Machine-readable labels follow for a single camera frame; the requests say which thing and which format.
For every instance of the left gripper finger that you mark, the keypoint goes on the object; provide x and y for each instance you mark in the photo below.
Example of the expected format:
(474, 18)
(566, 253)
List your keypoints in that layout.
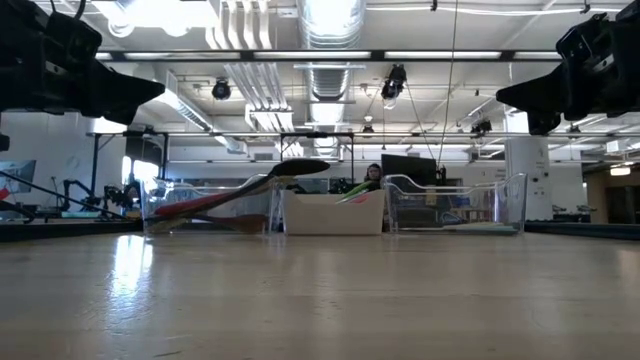
(120, 95)

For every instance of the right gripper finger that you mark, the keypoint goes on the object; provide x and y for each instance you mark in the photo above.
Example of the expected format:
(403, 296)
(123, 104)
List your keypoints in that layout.
(540, 95)

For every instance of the red slotted spoon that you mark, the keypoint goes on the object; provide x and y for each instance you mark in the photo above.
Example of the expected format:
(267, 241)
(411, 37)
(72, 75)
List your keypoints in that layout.
(190, 205)

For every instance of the wooden fork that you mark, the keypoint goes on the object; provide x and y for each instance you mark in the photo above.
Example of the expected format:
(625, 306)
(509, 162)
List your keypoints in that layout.
(162, 226)

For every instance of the green silicone spatula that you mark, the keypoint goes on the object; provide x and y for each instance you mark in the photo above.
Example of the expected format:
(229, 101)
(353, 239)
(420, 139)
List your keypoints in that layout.
(360, 190)

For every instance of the pink silicone spatula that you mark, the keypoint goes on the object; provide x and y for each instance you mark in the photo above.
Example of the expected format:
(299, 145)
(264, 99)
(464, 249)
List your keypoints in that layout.
(364, 199)

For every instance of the background black robot arm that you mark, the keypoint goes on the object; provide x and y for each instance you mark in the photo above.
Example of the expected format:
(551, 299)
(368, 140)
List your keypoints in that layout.
(100, 196)

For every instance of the black ceiling spotlight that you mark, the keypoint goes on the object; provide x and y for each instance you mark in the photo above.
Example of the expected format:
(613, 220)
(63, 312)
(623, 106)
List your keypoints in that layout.
(482, 127)
(394, 82)
(221, 89)

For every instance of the white column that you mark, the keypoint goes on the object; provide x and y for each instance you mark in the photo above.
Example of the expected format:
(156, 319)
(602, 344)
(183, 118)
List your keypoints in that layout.
(527, 165)

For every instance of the black metal rack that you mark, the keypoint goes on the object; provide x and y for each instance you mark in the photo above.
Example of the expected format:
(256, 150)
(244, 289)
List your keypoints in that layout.
(95, 165)
(317, 135)

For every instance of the lit ceiling lamp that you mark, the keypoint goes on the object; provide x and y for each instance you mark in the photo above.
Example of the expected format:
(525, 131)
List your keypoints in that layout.
(620, 171)

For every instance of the clear plastic bin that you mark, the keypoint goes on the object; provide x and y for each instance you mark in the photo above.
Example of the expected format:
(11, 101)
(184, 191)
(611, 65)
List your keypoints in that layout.
(260, 205)
(515, 210)

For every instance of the white ceiling pipes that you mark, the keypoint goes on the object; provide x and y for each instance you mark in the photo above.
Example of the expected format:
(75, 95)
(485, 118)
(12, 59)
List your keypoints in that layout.
(260, 85)

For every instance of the black monitor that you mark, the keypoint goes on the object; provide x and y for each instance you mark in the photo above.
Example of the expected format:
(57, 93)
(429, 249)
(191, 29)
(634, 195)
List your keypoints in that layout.
(410, 170)

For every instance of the person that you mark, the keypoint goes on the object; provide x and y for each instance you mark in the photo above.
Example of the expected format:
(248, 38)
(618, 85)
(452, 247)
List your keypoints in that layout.
(374, 172)

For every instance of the black ladle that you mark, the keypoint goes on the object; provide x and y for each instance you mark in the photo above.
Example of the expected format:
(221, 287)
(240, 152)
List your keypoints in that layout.
(300, 167)

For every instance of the background black equipment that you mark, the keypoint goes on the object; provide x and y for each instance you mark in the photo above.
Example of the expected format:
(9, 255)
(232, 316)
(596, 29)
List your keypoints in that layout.
(340, 186)

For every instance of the white plastic bin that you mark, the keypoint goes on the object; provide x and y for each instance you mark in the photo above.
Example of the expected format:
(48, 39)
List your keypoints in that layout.
(330, 215)

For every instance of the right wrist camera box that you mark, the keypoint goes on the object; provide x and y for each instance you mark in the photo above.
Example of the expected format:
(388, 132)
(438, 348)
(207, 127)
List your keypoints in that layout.
(544, 124)

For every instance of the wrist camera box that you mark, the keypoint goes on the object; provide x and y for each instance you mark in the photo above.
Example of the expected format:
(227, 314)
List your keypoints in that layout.
(4, 142)
(544, 124)

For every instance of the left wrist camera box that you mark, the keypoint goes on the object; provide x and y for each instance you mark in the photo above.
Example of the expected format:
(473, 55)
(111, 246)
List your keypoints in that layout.
(4, 142)

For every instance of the wall screen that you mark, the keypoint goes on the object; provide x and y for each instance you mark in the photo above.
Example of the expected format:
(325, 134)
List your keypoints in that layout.
(20, 175)

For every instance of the black overhead frame beam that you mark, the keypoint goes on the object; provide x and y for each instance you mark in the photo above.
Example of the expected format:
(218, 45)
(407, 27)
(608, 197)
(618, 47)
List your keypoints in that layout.
(247, 55)

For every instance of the black table frame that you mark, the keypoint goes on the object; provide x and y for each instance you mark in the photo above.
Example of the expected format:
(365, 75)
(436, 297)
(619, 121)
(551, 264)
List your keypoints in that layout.
(60, 231)

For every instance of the silver ceiling duct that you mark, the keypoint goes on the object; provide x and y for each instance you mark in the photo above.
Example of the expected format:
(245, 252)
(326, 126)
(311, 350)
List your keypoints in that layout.
(330, 20)

